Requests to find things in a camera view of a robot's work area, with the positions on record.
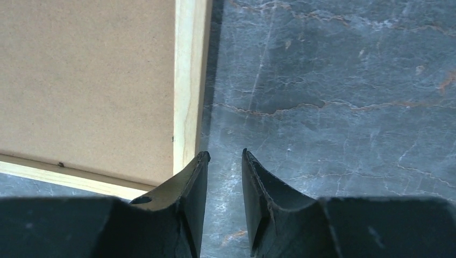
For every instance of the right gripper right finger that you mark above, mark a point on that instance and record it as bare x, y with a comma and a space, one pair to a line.
283, 222

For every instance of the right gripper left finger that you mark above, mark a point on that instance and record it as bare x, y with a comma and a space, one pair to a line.
164, 222

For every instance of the wooden picture frame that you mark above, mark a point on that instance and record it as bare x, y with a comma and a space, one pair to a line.
191, 36

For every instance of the brown backing board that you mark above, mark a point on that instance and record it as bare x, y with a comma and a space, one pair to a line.
89, 84

